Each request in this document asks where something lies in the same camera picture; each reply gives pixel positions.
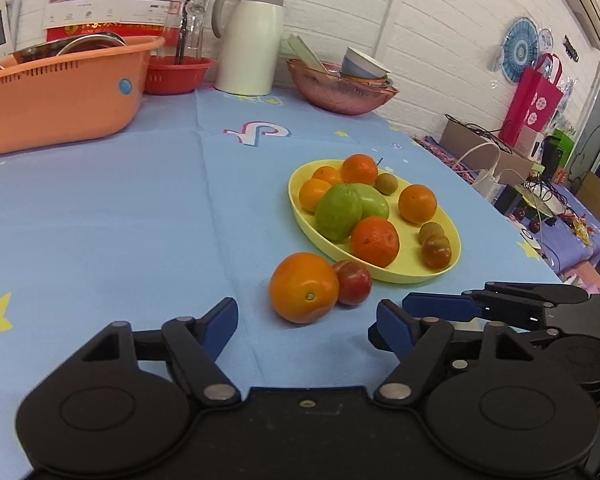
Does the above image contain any dark red-green plum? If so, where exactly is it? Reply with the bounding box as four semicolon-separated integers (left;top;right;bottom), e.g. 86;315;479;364
420;235;452;271

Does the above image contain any brown kiwi fruit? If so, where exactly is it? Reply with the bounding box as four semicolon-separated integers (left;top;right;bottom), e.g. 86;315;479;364
374;172;399;196

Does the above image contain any small orange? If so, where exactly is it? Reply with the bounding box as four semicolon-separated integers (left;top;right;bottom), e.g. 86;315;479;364
298;178;332;214

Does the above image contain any yellow plastic plate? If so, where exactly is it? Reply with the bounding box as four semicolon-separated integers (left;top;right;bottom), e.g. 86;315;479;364
287;159;462;284

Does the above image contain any mandarin orange left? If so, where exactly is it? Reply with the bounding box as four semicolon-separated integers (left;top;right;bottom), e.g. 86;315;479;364
350;216;400;268

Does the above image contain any mandarin orange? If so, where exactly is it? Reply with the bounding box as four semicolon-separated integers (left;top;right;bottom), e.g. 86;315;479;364
350;216;400;268
398;184;438;224

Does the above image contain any large orange fruit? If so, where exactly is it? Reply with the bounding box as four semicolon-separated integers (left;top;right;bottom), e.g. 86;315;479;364
268;252;339;325

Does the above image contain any white power strip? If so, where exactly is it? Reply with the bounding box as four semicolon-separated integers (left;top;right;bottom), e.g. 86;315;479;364
471;169;501;203

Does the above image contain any blue star tablecloth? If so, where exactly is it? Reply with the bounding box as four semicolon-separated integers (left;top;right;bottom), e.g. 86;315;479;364
0;89;555;479

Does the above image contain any mandarin orange back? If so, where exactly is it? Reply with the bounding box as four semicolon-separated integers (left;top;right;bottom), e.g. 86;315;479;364
398;184;438;224

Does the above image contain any green apple back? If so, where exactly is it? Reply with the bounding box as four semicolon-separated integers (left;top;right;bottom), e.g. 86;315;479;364
351;183;390;219

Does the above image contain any green apple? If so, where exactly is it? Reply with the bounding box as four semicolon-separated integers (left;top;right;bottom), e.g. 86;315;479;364
314;183;363;243
351;183;390;219

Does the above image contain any cardboard box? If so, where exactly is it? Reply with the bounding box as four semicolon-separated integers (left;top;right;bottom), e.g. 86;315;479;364
439;119;534;185

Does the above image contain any green apple front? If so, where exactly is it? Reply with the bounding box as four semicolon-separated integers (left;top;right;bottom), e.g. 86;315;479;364
314;183;363;243

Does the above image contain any orange with stem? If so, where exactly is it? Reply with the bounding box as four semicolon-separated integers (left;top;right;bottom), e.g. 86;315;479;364
340;154;378;185

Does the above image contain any small mandarin far left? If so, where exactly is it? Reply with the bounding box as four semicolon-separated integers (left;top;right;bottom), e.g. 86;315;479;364
312;166;342;185

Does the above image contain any pink gift bag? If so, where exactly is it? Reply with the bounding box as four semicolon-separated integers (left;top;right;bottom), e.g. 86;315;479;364
498;53;564;148

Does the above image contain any red plastic colander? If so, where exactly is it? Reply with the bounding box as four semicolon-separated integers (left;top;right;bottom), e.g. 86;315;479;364
144;56;215;96

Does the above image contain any pink glass bowl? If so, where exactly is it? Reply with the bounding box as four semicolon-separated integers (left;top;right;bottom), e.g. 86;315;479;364
286;58;399;116

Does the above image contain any orange plastic basket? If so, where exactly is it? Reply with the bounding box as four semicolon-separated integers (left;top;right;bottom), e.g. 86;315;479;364
0;36;163;155

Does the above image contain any white blue cup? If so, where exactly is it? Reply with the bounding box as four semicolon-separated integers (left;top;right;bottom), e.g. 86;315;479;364
340;47;389;79

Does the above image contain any white thermos jug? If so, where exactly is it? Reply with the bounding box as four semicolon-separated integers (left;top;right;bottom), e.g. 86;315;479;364
211;0;284;96

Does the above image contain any clear glass jar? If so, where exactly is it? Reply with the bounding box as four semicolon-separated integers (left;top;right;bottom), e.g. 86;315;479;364
158;0;206;65

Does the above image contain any white green dish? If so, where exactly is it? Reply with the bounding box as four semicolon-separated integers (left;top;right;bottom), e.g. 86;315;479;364
287;35;328;74

